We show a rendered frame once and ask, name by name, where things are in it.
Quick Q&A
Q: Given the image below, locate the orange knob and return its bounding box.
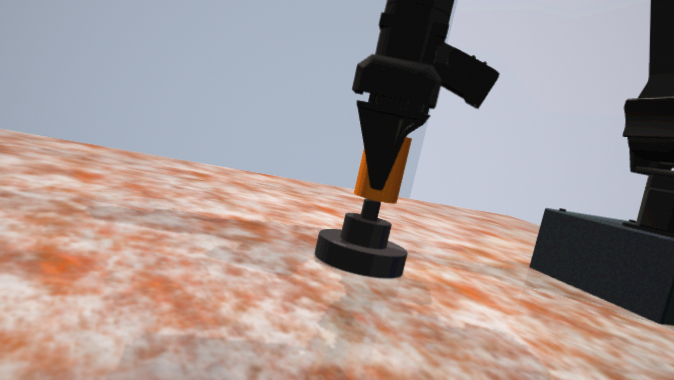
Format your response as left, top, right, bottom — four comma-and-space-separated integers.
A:
354, 137, 412, 204

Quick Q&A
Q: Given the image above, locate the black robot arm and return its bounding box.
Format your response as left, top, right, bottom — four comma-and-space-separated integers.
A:
427, 0, 674, 238

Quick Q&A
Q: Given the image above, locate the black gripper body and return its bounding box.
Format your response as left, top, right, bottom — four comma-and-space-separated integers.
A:
352, 2, 450, 115

